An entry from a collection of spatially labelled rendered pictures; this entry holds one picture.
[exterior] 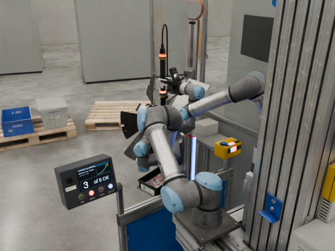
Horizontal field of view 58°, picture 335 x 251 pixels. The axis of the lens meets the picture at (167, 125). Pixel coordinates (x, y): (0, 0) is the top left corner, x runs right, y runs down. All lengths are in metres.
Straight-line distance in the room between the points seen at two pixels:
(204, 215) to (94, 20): 6.32
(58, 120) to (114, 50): 3.16
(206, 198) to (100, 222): 1.89
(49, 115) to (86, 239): 2.30
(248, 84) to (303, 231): 0.74
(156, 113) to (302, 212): 0.75
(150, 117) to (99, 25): 5.98
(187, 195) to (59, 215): 2.15
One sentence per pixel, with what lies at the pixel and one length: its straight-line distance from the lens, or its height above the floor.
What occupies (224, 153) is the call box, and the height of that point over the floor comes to 1.03.
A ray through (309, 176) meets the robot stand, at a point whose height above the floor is 1.44.
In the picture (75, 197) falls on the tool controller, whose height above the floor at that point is 1.12.
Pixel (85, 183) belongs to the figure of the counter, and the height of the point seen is 1.17.
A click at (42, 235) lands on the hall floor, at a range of 3.11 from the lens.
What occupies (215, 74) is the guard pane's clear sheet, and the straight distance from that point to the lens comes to 2.69.
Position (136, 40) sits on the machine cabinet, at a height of 0.96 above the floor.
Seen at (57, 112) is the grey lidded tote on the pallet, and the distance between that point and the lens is 4.72.
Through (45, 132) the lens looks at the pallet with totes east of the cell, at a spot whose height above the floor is 0.15.
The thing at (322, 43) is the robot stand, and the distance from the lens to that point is 1.02.
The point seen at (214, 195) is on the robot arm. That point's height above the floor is 1.21.
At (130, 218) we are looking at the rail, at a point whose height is 0.81.
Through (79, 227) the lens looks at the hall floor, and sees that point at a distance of 3.08.
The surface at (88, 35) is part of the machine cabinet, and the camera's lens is 7.33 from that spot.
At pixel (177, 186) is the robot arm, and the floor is 1.26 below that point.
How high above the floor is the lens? 2.00
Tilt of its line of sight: 24 degrees down
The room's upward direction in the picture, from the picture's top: straight up
